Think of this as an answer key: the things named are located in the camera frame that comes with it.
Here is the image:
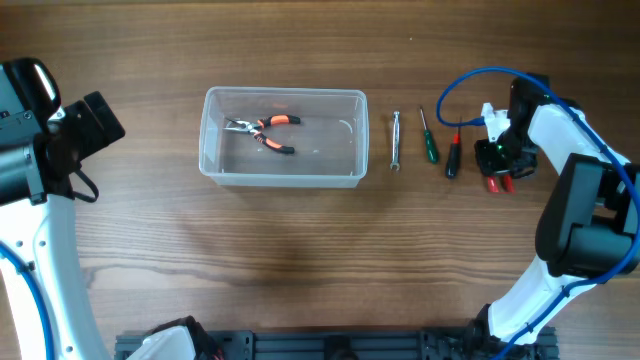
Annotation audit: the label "red handled snips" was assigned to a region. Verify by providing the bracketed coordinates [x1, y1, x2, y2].
[487, 175, 516, 194]

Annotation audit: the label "black red screwdriver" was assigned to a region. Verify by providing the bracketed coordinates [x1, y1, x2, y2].
[445, 127, 461, 180]

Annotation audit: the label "green handled screwdriver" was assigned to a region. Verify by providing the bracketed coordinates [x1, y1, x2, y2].
[418, 106, 439, 164]

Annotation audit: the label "small silver wrench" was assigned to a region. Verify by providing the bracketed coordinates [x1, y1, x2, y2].
[390, 111, 400, 171]

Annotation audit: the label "orange black needle-nose pliers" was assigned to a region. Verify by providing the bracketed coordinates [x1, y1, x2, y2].
[223, 113, 303, 156]

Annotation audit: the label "clear plastic container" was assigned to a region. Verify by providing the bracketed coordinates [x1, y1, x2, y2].
[199, 86, 369, 188]

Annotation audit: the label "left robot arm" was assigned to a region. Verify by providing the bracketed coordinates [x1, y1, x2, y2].
[1, 58, 125, 359]

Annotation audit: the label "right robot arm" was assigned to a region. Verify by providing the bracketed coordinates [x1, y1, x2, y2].
[462, 71, 639, 359]

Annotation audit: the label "right blue cable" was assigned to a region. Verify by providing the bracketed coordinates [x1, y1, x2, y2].
[435, 66, 640, 360]

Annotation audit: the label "blue cable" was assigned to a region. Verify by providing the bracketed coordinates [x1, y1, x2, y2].
[0, 242, 56, 360]
[435, 66, 640, 360]

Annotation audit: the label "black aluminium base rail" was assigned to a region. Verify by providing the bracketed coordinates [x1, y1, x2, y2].
[113, 327, 559, 360]

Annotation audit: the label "left blue cable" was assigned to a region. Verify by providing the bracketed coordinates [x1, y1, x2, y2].
[0, 242, 56, 360]

